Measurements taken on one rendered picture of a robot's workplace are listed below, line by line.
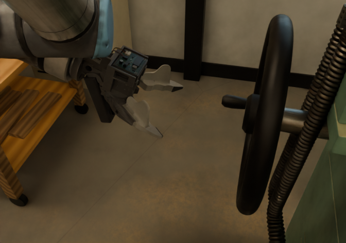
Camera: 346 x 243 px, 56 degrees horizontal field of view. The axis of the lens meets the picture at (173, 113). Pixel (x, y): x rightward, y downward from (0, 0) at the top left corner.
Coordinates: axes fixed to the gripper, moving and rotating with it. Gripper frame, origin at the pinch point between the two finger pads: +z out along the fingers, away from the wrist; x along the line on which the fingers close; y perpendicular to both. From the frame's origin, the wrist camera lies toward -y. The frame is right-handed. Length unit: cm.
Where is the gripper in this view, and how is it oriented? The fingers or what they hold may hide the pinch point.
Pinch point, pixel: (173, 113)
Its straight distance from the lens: 62.7
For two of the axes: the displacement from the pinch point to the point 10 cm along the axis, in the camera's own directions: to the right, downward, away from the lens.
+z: 9.1, 4.2, 0.4
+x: 2.6, -6.4, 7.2
